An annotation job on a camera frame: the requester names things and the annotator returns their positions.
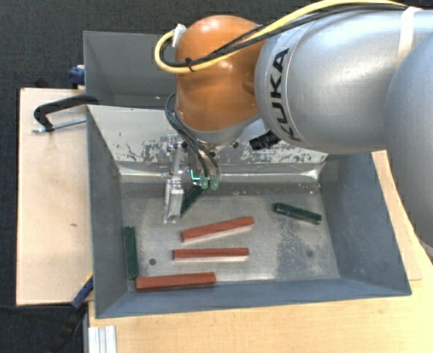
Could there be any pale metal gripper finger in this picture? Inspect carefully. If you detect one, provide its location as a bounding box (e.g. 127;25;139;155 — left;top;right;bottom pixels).
162;180;174;224
171;180;185;223

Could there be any grey metal bin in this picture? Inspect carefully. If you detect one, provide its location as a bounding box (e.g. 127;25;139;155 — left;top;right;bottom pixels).
82;30;412;319

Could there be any red-brown flat block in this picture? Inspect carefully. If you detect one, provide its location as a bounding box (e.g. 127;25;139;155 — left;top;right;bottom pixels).
135;271;217;292
171;247;250;263
180;215;256;244

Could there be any dark green block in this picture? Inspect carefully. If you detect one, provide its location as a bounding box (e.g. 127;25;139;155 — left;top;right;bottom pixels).
179;186;207;219
273;202;323;226
122;225;140;281

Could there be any black cylinder on white bracket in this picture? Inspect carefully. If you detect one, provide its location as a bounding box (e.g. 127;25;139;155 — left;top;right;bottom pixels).
248;129;283;152

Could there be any pale wood flat board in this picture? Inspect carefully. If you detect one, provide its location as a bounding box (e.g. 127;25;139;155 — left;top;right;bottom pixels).
15;88;95;307

